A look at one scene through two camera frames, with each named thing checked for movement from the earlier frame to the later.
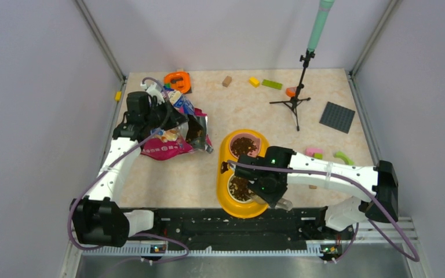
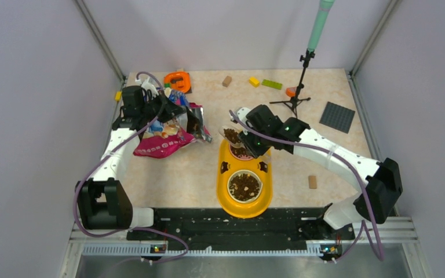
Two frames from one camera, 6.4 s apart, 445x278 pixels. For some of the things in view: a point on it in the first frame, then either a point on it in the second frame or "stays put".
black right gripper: x=271 y=198 to x=246 y=138
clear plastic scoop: x=282 y=203 to x=231 y=134
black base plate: x=211 y=229 stays put
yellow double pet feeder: x=232 y=207 stays put
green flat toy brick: x=271 y=84 stays put
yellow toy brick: x=254 y=81 stays put
